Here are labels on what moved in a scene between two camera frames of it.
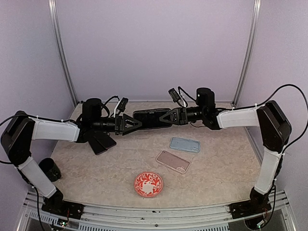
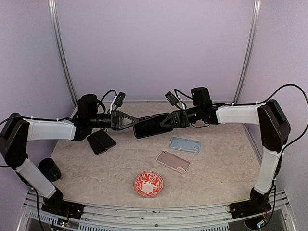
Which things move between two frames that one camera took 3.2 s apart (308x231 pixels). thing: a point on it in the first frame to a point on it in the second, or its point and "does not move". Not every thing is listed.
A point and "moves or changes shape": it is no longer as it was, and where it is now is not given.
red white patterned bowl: (148, 184) does not move
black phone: (105, 139) does not move
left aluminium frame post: (52, 7) does not move
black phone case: (150, 119) moves or changes shape
